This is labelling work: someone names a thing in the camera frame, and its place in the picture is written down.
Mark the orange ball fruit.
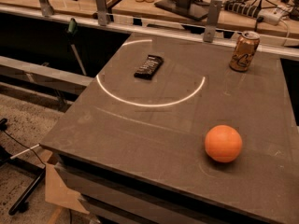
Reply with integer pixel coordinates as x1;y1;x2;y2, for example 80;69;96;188
205;125;243;163

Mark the black and white power strip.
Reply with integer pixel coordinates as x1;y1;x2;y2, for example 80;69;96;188
224;0;291;25

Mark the grey metal bracket right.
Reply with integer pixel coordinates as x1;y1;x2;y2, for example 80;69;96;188
203;0;222;43

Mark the grey metal bracket middle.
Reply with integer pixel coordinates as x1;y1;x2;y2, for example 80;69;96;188
95;0;110;26

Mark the black stand leg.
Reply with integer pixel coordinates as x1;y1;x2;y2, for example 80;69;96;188
0;145;46;216

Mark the black snack bar wrapper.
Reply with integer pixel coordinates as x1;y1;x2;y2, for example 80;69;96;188
134;55;164;80

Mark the black monitor stand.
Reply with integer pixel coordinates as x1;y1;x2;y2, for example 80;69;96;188
155;0;209;21

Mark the tan cardboard piece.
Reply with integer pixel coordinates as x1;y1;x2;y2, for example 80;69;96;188
45;164;88;214

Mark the grey metal bracket left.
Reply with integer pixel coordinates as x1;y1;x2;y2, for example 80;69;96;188
38;0;54;17

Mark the green handled tool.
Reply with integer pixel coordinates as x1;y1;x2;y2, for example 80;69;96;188
66;17;88;77

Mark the orange soda can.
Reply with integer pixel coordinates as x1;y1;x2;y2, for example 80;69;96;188
229;31;260;72

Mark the grey metal bracket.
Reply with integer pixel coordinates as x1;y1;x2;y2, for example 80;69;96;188
203;0;222;43
95;0;110;26
38;0;54;17

